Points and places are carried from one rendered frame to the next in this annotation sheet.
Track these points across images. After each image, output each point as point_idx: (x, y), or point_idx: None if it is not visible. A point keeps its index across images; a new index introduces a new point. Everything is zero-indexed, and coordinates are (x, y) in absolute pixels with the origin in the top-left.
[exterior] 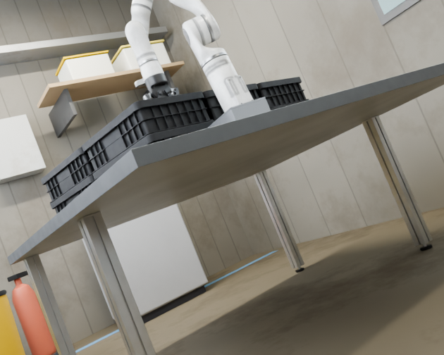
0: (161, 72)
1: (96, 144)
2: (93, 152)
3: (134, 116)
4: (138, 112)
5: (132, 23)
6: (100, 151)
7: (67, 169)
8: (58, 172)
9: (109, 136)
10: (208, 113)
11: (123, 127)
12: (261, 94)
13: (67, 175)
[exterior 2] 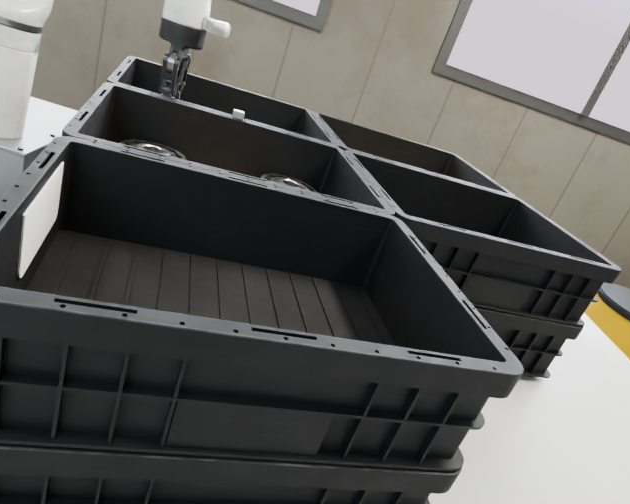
0: (162, 14)
1: (268, 111)
2: (283, 122)
3: (150, 78)
4: (136, 73)
5: None
6: (262, 122)
7: (370, 143)
8: None
9: (228, 103)
10: (118, 134)
11: (184, 91)
12: (66, 179)
13: (373, 152)
